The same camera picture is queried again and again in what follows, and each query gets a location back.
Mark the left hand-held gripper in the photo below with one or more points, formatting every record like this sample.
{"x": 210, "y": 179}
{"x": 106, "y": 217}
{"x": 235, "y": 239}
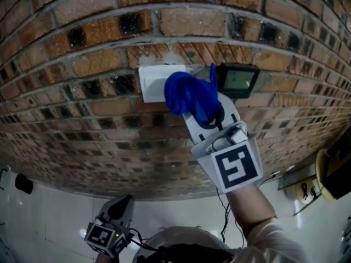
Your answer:
{"x": 99, "y": 235}

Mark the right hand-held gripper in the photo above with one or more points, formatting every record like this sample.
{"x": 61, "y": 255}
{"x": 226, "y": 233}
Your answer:
{"x": 235, "y": 166}

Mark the blue cloth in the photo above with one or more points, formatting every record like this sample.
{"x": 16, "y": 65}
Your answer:
{"x": 189, "y": 92}

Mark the white control panel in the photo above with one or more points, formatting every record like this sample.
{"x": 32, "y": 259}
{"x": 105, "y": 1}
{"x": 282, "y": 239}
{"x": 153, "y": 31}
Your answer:
{"x": 152, "y": 83}

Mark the person's right forearm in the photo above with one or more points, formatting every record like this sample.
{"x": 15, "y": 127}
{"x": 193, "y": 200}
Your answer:
{"x": 249, "y": 210}

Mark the glass shelf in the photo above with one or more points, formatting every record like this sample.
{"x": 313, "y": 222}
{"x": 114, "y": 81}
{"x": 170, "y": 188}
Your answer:
{"x": 299, "y": 199}

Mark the black box with glass screen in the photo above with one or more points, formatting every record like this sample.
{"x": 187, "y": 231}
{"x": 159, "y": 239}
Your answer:
{"x": 237, "y": 81}

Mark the person's beige shirt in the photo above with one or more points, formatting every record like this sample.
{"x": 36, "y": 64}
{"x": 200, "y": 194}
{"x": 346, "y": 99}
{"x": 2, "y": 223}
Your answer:
{"x": 274, "y": 245}

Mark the black round object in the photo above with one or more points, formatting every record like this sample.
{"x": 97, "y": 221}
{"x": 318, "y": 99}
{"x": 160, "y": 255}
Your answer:
{"x": 24, "y": 183}

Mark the dark cabinet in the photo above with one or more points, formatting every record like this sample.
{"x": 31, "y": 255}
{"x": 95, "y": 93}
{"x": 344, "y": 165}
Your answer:
{"x": 340, "y": 168}

